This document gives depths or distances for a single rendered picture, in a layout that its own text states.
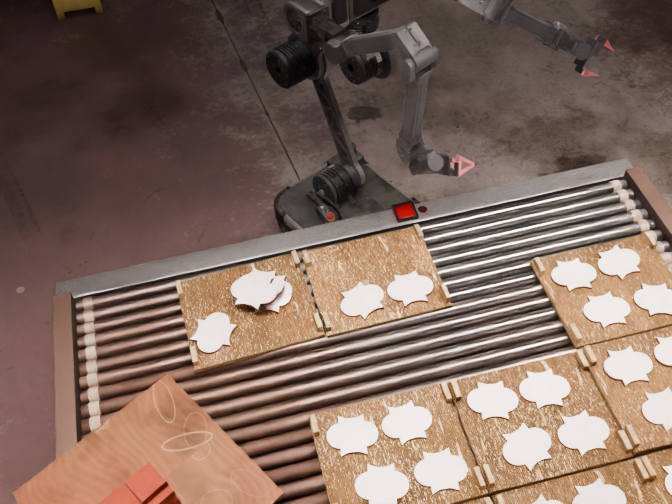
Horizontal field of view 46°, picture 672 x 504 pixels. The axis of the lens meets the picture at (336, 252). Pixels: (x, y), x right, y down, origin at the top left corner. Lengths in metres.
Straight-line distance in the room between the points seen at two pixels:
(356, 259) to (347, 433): 0.64
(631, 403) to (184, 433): 1.25
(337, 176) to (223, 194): 0.81
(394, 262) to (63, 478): 1.19
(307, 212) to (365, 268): 1.17
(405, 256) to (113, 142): 2.44
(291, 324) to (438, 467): 0.64
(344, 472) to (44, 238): 2.49
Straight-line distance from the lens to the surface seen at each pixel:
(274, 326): 2.49
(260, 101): 4.73
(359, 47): 2.51
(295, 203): 3.77
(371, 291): 2.53
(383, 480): 2.21
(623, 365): 2.48
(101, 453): 2.26
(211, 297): 2.59
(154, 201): 4.26
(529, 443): 2.29
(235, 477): 2.14
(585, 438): 2.33
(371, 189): 3.81
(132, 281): 2.72
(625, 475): 2.32
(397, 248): 2.65
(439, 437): 2.28
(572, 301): 2.59
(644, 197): 2.94
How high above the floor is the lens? 2.97
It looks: 50 degrees down
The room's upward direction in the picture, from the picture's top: 4 degrees counter-clockwise
